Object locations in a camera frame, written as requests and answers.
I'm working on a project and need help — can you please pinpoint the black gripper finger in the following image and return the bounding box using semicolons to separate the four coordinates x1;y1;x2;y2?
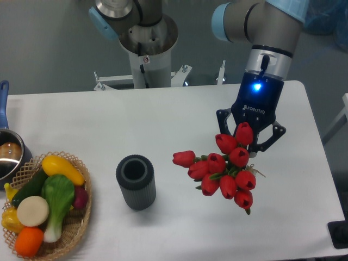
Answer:
216;108;237;136
248;121;287;158

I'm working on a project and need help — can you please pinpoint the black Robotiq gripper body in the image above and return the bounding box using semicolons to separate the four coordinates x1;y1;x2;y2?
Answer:
231;72;284;136

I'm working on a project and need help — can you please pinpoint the red tulip bouquet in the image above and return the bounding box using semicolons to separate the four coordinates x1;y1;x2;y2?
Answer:
172;122;265;215

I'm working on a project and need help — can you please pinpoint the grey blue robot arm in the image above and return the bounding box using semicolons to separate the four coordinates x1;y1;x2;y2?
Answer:
89;1;309;157

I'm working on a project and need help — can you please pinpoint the dark grey ribbed vase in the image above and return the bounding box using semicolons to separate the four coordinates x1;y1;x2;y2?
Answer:
115;154;156;210

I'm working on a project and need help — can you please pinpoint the blue plastic bag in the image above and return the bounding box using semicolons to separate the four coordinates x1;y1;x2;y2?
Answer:
304;1;347;53

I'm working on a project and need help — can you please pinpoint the black box at edge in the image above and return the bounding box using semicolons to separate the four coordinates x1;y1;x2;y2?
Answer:
327;220;347;249

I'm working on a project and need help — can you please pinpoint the red radish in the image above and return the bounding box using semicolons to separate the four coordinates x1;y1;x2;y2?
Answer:
72;187;89;209

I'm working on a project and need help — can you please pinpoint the yellow squash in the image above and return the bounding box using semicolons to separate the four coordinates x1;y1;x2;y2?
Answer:
41;155;85;186

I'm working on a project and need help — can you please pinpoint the green bok choy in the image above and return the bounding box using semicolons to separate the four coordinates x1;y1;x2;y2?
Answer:
41;174;74;243

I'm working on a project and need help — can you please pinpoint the green cucumber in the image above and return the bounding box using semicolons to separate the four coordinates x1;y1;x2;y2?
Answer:
11;168;48;208

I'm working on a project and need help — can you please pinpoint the beige round bun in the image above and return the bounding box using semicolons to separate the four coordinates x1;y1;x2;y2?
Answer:
17;196;49;227

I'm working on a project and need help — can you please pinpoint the yellow banana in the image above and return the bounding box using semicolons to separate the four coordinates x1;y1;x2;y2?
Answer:
4;183;18;202

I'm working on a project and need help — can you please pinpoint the orange fruit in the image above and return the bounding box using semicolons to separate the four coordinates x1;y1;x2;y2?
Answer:
15;227;44;257

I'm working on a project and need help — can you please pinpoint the woven wicker basket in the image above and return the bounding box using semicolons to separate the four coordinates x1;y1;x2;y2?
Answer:
2;152;92;260

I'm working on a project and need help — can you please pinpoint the yellow bell pepper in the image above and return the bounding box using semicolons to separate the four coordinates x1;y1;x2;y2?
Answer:
1;207;24;234

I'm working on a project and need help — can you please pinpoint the white frame at right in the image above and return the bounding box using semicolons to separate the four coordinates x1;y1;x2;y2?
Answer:
321;93;347;145

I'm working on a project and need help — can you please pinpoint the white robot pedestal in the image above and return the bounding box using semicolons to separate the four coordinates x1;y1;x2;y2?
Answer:
90;9;192;91

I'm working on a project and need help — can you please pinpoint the blue handled saucepan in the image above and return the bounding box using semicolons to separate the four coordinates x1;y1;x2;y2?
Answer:
1;80;32;191

